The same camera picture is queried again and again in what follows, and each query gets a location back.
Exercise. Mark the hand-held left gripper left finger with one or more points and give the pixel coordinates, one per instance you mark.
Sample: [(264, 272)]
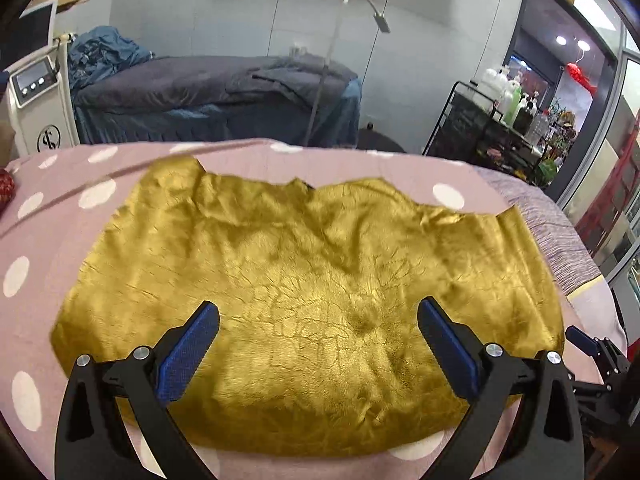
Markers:
[(187, 355)]

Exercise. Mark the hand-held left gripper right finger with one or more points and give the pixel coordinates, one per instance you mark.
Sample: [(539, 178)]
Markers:
[(450, 355)]

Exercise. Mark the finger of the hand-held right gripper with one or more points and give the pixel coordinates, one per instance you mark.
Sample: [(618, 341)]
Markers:
[(579, 337)]

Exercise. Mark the mustard yellow garment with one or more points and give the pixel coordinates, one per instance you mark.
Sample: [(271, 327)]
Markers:
[(300, 300)]

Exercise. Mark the grey-purple towel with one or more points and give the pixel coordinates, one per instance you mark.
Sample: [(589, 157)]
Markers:
[(550, 230)]

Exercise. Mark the red metal rack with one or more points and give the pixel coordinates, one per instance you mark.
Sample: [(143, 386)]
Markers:
[(620, 185)]

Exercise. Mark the green plants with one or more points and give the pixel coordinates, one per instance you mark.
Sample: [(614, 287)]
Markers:
[(557, 160)]

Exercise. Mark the pink polka dot bedsheet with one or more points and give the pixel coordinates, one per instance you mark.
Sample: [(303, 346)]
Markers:
[(75, 195)]

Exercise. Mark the clear plastic bottle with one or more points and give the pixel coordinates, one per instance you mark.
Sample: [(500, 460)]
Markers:
[(538, 127)]

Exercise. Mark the black round stool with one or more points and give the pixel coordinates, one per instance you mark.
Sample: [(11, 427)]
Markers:
[(380, 140)]

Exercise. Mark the black pump bottle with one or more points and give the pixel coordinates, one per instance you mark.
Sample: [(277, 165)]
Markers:
[(524, 117)]

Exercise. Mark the black metal cart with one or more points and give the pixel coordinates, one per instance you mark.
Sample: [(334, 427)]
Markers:
[(465, 125)]

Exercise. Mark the blue covered massage bed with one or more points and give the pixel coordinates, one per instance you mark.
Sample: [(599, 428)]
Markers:
[(200, 122)]

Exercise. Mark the green pump bottle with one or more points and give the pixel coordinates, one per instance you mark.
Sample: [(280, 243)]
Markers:
[(513, 105)]

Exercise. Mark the red patterned item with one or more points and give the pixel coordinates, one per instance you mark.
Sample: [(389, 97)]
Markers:
[(6, 187)]

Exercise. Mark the red hanging ornament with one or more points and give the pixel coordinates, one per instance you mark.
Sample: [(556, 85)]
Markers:
[(582, 75)]

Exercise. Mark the large white pump bottle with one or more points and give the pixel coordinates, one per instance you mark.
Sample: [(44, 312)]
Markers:
[(492, 80)]

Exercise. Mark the dark grey blanket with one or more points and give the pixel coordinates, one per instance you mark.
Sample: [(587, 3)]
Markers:
[(200, 80)]

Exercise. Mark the white beauty machine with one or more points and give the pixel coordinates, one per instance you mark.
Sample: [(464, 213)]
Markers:
[(45, 110)]

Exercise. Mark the white gooseneck floor lamp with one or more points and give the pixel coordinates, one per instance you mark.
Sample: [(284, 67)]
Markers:
[(325, 70)]

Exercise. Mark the crumpled blue duvet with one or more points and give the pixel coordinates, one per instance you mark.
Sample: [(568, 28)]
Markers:
[(100, 55)]

